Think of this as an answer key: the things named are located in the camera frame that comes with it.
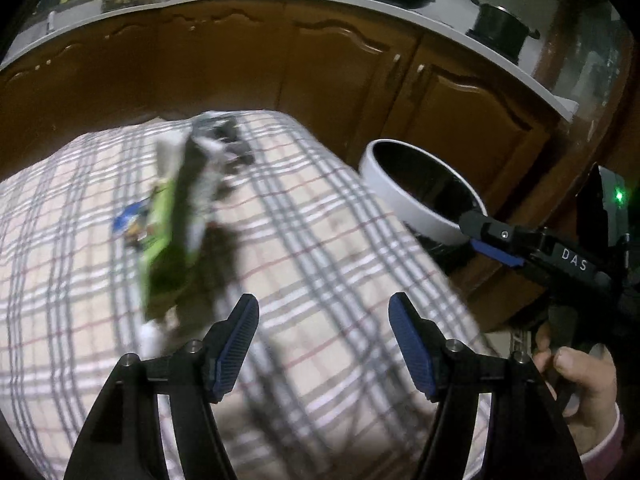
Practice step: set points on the green snack bag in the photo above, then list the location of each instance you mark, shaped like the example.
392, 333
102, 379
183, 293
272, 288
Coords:
170, 240

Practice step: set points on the blue white wrapper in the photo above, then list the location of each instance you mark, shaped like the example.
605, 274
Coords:
131, 217

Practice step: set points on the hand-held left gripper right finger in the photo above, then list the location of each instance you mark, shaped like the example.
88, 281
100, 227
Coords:
412, 350

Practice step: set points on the white trash bin black liner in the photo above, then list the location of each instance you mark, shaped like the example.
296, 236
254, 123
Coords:
400, 195

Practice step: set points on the checked tablecloth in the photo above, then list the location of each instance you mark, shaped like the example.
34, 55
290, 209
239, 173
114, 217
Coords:
325, 240

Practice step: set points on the grey crumpled paper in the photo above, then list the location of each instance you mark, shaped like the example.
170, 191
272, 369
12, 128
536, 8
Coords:
225, 135

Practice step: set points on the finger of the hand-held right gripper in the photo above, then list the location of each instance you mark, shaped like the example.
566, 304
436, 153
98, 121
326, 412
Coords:
492, 235

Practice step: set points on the black cooking pot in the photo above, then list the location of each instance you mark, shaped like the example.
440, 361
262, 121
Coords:
500, 22

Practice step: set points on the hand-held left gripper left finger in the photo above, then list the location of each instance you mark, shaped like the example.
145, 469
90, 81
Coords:
235, 347

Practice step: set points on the wooden lower cabinets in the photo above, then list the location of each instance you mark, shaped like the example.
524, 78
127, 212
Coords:
340, 70

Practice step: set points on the person's right hand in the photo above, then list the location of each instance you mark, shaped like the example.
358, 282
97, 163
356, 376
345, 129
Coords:
592, 385

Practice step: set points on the person's right forearm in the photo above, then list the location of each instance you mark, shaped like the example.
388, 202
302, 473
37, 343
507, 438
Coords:
605, 447

